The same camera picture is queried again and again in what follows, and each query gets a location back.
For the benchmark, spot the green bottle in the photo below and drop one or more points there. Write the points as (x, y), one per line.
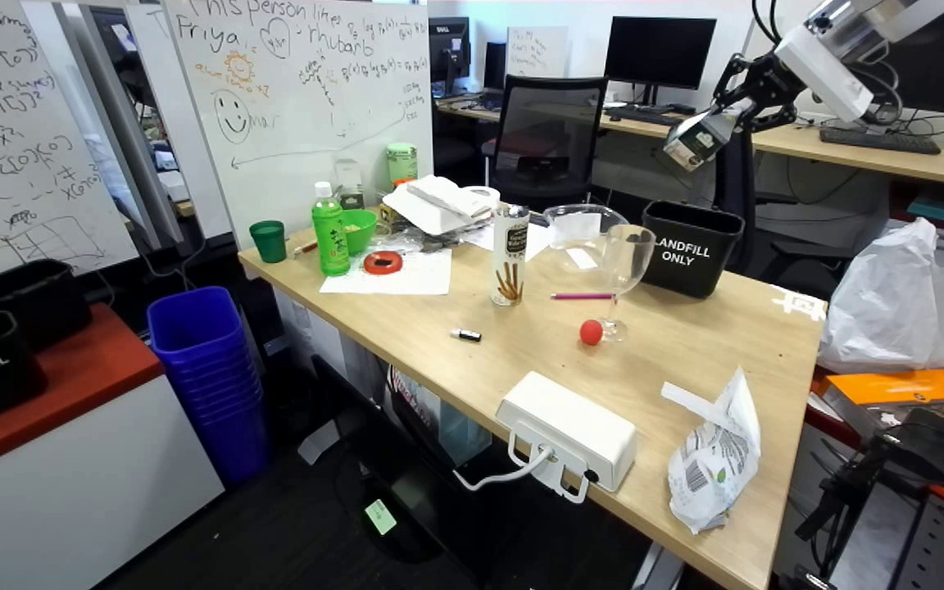
(328, 240)

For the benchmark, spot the whiteboard with black scribbles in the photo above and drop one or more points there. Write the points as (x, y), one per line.
(16, 144)

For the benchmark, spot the black mesh office chair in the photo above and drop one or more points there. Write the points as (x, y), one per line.
(546, 135)

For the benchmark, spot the clear bottle with dark label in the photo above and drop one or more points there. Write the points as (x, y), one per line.
(350, 187)

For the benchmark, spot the large black computer monitor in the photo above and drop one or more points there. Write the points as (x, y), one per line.
(942, 70)

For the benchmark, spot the white paper tag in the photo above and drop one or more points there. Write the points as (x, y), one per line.
(801, 308)

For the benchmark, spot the small whiteboard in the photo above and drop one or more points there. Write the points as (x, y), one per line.
(539, 51)

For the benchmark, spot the white power box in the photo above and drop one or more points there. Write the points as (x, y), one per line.
(573, 429)

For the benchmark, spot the pink pen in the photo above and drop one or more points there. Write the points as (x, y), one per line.
(583, 297)

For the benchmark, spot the white printed paper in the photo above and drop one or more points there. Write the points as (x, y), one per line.
(575, 231)

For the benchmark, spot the black monitor with sticker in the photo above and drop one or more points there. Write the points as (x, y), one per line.
(446, 51)

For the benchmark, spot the small black marker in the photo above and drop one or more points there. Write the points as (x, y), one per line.
(468, 336)

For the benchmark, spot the blue bin stack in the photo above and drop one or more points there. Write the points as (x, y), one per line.
(210, 372)

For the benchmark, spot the clear tumbler with wooden hand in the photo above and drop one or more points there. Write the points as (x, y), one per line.
(511, 256)

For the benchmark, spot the red ball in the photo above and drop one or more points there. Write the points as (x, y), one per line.
(593, 333)

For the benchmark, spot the clear glass bowl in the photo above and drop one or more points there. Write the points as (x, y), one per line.
(606, 247)

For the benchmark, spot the white plastic bag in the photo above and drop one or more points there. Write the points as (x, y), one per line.
(898, 308)

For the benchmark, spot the dark green cup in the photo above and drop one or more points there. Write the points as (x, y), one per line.
(270, 240)

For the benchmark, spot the white paper sheet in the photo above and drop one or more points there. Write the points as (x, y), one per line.
(417, 281)

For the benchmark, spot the white printed paper bag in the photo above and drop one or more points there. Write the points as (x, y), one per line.
(712, 471)

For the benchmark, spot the orange book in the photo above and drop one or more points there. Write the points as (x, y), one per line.
(898, 384)

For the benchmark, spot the green lidded jar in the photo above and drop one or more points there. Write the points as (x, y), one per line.
(402, 164)

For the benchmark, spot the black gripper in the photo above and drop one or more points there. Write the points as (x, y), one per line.
(775, 91)

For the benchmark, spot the whiteboard with sun drawing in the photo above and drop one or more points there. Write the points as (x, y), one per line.
(310, 110)

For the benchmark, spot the black keyboard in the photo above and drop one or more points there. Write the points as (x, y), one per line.
(876, 138)
(641, 112)

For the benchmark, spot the black padded office chair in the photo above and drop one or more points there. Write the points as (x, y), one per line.
(810, 235)

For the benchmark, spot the white cabinet with red top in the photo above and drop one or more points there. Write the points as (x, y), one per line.
(80, 494)

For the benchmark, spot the plain black bin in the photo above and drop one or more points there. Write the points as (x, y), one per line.
(35, 297)

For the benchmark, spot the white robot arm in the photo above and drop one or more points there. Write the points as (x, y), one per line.
(853, 45)

